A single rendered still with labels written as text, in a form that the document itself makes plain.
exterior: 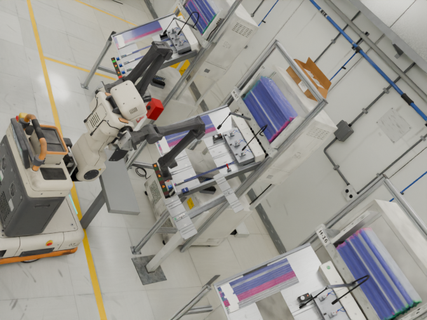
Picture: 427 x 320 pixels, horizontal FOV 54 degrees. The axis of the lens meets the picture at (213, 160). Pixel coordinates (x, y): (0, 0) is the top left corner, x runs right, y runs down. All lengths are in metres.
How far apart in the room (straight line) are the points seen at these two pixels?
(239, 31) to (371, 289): 2.70
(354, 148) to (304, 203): 0.82
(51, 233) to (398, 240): 2.24
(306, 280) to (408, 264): 0.63
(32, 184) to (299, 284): 1.76
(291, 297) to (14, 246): 1.78
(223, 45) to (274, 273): 2.38
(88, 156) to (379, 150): 2.83
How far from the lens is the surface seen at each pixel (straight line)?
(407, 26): 4.73
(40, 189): 2.61
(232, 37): 4.35
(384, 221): 2.92
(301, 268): 2.96
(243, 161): 3.31
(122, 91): 2.65
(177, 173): 3.37
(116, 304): 3.37
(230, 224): 4.00
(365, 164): 4.52
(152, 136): 2.59
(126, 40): 4.62
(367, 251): 2.75
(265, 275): 2.92
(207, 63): 4.41
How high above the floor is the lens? 2.61
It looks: 29 degrees down
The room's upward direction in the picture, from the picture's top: 41 degrees clockwise
